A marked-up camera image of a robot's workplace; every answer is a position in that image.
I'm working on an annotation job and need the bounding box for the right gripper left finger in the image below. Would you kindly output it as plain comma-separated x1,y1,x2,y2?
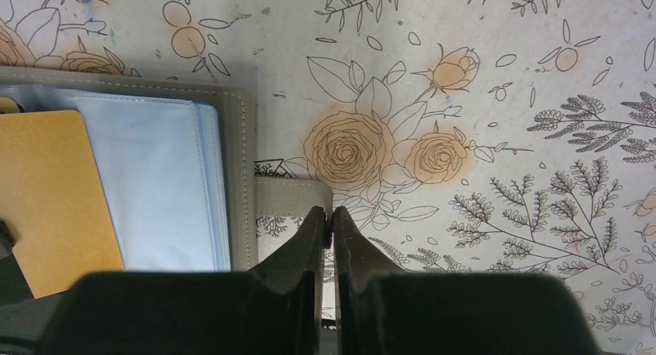
36,207,326,354

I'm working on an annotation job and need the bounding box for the beige card holder wallet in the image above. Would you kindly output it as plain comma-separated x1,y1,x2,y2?
1,67,333,271

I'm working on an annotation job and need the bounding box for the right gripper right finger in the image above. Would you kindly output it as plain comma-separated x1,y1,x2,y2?
332,207,600,354

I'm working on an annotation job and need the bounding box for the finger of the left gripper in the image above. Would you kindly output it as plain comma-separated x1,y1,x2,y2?
0,220,16,259

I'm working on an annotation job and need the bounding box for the floral patterned table mat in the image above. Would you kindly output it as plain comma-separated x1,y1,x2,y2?
1,0,655,354

